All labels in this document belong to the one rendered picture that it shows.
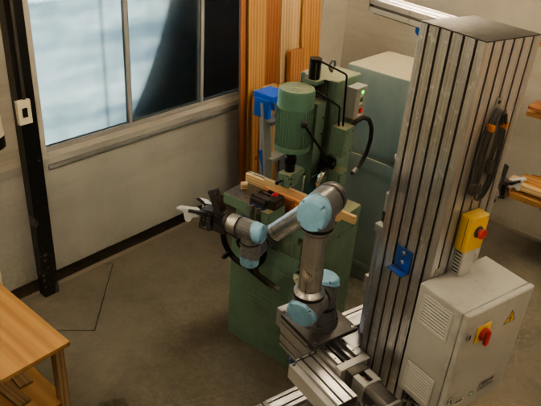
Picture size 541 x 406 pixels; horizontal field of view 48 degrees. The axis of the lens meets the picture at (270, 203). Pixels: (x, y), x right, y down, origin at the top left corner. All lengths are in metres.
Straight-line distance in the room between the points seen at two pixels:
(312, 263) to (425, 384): 0.58
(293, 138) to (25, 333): 1.49
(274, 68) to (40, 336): 2.62
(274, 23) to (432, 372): 2.96
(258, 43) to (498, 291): 2.74
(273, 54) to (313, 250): 2.64
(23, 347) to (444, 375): 1.74
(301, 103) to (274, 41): 1.76
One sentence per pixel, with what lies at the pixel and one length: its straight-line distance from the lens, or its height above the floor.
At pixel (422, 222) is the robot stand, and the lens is 2.09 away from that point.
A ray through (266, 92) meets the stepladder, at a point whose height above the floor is 1.16.
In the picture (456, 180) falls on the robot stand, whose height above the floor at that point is 1.60.
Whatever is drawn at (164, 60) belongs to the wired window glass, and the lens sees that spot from 4.09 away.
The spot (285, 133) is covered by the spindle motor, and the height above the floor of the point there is 1.30.
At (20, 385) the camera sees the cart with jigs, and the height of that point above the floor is 0.20.
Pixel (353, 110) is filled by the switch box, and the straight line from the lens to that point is 3.07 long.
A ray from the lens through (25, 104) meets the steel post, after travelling 3.39.
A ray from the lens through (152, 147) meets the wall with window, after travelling 4.12.
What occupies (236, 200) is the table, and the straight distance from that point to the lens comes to 3.13.
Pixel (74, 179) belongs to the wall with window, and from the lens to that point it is 3.83.
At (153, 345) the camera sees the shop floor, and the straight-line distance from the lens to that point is 3.57.
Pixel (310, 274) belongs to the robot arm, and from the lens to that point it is 2.16.
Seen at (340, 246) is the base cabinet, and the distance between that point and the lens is 3.36.
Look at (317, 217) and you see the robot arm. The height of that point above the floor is 1.41.
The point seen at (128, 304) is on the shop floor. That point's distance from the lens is 3.87.
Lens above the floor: 2.42
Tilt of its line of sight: 29 degrees down
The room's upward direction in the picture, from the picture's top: 4 degrees clockwise
